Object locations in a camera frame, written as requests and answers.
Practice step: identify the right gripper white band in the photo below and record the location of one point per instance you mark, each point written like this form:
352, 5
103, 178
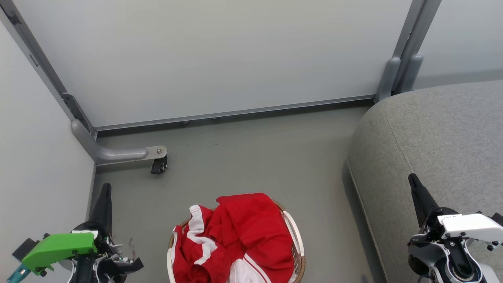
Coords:
467, 226

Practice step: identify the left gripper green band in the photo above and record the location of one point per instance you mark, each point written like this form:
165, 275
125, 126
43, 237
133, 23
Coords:
59, 247

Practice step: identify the red basketball jersey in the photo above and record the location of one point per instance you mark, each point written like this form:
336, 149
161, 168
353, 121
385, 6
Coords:
243, 228

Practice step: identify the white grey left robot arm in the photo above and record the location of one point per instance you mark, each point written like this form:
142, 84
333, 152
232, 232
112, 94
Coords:
84, 275

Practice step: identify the grey fabric sofa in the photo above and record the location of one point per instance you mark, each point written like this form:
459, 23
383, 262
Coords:
432, 149

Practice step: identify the grey partition foot bar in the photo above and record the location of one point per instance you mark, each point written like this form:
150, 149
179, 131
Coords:
114, 153

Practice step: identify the black caster wheel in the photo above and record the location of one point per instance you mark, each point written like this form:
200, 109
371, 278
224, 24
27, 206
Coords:
158, 167

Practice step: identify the white laundry basket brown rim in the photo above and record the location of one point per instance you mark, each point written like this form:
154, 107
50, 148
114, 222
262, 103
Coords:
296, 243

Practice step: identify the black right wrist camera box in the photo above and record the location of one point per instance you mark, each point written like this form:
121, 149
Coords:
497, 219

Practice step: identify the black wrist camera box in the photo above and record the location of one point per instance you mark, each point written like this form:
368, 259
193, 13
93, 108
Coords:
497, 219
23, 247

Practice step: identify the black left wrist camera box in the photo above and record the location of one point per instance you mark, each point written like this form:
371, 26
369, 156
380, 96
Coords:
23, 247

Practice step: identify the teal left camera connector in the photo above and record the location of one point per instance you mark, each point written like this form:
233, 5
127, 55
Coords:
17, 274

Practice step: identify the grey partition post with hinge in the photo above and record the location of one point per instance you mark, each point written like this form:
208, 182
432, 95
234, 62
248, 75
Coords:
43, 63

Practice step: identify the grey partition bottom rail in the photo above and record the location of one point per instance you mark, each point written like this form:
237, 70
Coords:
235, 112

